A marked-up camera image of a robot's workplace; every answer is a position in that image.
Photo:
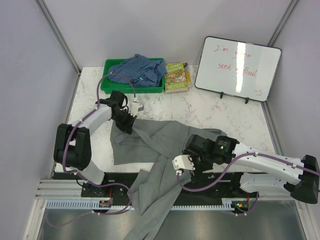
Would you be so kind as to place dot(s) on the green paperback book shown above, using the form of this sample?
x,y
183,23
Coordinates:
x,y
175,78

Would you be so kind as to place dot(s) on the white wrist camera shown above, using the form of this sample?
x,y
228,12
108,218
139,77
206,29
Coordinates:
x,y
135,107
183,162

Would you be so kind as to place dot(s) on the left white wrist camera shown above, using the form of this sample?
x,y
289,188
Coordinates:
x,y
135,107

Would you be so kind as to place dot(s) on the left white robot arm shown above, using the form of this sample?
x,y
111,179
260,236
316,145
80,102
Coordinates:
x,y
72,147

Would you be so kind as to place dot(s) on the white dry-erase board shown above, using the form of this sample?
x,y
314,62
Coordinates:
x,y
238,69

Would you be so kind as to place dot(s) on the green plastic bin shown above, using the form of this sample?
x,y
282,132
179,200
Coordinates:
x,y
108,86

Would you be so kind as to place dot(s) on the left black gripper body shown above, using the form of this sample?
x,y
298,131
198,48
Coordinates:
x,y
123,120

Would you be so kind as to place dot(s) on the white slotted cable duct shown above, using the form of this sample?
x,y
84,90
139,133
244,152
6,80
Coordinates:
x,y
218,204

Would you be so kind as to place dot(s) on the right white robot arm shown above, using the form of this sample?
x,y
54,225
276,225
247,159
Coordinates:
x,y
299,177

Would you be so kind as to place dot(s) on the blue checked shirt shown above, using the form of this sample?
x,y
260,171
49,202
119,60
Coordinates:
x,y
139,70

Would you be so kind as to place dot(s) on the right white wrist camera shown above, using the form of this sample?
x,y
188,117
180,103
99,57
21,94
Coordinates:
x,y
183,162

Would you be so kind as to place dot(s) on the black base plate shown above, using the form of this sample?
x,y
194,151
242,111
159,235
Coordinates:
x,y
226,188

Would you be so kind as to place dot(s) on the yellow book underneath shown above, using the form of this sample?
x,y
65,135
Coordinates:
x,y
187,74

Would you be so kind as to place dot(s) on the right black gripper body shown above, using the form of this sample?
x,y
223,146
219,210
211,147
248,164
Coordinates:
x,y
201,163

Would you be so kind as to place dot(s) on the grey long sleeve shirt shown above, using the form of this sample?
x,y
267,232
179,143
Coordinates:
x,y
154,192

